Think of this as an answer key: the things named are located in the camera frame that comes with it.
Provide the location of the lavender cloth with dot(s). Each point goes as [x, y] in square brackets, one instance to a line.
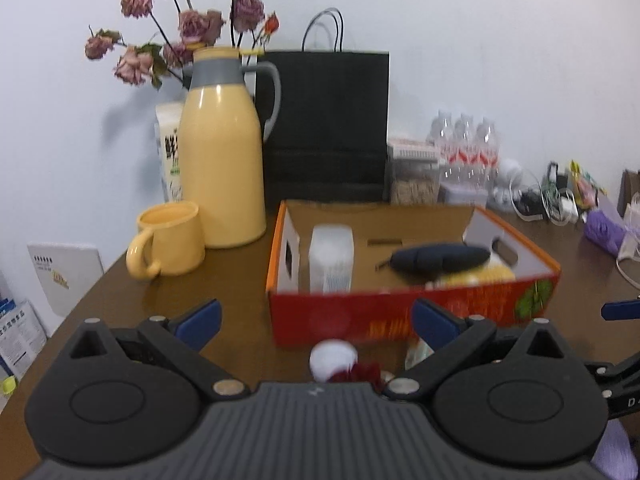
[617, 452]

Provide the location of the brown bag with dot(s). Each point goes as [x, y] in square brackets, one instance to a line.
[631, 182]

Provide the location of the yellow mug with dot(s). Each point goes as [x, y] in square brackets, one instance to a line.
[172, 240]

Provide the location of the yellow soft item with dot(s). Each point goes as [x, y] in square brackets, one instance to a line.
[480, 275]

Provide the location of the black paper bag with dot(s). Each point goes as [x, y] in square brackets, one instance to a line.
[325, 110]

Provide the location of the dried rose bouquet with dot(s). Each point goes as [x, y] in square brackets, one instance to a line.
[195, 25]

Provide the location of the red cardboard box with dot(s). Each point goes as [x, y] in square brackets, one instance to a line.
[350, 317]

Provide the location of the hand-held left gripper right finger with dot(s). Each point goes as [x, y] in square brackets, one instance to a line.
[434, 321]

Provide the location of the blue and white packets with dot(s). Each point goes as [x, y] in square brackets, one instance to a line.
[20, 335]

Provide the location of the white round device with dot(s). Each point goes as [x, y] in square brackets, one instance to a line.
[510, 170]

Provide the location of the yellow-green small item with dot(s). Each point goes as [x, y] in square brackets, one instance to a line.
[7, 386]

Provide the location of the clear snack jar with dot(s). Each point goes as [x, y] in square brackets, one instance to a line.
[412, 180]

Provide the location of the pale tin box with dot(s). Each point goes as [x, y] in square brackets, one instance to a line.
[465, 195]

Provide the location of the purple pouch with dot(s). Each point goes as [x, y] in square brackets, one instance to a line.
[605, 232]

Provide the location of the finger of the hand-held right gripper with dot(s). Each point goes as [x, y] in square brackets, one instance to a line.
[622, 310]
[622, 385]

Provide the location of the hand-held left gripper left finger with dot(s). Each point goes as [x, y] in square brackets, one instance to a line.
[200, 319]

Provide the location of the white charger plug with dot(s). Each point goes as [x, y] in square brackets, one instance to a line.
[567, 207]

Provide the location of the dark red fuzzy item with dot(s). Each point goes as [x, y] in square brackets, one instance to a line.
[360, 374]

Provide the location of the white milk carton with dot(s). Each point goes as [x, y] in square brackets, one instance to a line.
[170, 150]

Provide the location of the yellow thermos jug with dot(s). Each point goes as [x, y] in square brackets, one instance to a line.
[220, 170]

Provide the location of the clear plastic swab box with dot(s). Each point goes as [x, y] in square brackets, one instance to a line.
[330, 260]

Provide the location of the white flat panel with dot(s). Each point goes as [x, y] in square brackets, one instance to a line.
[65, 275]

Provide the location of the colourful snack packet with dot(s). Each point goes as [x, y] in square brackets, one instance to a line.
[587, 185]

